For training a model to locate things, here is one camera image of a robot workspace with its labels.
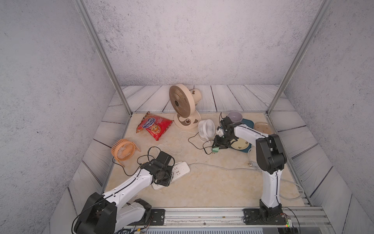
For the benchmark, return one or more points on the red candy bag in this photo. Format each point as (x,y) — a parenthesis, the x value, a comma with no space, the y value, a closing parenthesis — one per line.
(155,125)

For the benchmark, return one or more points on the small white fan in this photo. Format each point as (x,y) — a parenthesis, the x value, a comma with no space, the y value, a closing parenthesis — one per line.
(206,129)

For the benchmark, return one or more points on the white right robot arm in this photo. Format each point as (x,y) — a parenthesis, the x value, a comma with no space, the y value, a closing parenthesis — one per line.
(269,155)

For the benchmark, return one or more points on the green usb charger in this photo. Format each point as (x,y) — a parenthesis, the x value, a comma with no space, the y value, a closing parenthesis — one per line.
(215,150)

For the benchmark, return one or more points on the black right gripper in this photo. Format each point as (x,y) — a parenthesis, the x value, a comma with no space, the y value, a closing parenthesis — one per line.
(217,144)

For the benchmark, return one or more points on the pale yellow painted plate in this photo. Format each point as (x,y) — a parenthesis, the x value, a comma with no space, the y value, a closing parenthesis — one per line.
(240,144)

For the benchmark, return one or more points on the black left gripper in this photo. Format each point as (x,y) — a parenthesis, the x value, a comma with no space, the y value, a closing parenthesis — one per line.
(170,168)

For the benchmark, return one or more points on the small orange fan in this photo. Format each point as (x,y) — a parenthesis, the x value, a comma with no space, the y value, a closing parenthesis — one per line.
(123,150)

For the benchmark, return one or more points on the lilac ceramic bowl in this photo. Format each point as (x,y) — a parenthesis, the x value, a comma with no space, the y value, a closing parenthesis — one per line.
(235,117)

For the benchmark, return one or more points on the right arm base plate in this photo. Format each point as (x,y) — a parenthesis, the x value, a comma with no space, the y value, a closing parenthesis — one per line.
(264,216)

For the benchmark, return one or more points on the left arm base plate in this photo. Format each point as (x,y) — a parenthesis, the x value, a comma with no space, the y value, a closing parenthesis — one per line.
(153,217)

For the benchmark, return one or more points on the white power strip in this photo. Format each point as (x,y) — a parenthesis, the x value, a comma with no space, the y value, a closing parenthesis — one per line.
(178,171)

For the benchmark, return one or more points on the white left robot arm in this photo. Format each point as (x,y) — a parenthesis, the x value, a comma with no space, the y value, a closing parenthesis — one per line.
(111,212)

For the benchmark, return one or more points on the beige desk fan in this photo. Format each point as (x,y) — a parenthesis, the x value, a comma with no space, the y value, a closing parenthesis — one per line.
(184,103)

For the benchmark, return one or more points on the teal plastic tray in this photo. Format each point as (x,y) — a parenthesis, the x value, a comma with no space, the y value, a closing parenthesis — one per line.
(249,124)

